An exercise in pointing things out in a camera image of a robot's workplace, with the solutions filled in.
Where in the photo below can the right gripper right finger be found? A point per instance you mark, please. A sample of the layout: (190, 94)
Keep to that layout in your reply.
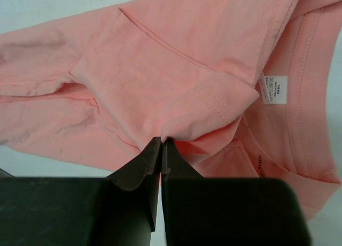
(227, 211)

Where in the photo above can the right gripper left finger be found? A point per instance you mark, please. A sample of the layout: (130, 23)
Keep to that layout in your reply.
(120, 209)

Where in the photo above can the pink t-shirt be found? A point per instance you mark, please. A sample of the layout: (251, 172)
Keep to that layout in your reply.
(238, 84)

